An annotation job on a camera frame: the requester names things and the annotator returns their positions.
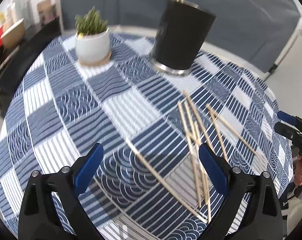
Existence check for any wooden chopstick low diagonal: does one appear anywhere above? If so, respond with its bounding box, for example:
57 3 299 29
186 121 209 207

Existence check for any blue patterned tablecloth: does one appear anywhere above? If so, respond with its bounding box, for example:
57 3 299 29
0 34 293 239

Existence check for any beige bowl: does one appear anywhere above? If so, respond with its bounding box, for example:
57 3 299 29
1 18 26 49

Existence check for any cactus in white pot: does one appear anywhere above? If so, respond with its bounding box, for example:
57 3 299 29
75 7 111 61

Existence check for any round wooden coaster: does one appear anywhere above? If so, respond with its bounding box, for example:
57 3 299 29
78 50 112 67

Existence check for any wooden chopstick long crossing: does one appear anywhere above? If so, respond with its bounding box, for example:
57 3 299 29
183 90 214 151

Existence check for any long diagonal wooden chopstick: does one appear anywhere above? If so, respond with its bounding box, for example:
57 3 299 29
126 138 207 223

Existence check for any black cylindrical utensil holder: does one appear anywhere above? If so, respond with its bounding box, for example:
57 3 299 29
149 0 216 76

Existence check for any wooden chopstick pile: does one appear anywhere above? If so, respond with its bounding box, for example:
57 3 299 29
177 101 202 207
182 100 211 223
207 106 228 163

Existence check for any blue fabric sofa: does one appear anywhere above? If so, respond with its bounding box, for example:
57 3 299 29
60 0 300 72

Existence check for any brown cardboard box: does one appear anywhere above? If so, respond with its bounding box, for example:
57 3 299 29
37 0 57 25

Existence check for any person's right hand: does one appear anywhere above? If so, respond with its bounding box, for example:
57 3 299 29
294 155 302 186

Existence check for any white bottle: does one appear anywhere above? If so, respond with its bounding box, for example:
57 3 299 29
13 0 30 29

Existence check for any black side table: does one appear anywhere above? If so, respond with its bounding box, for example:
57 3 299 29
0 18 61 94

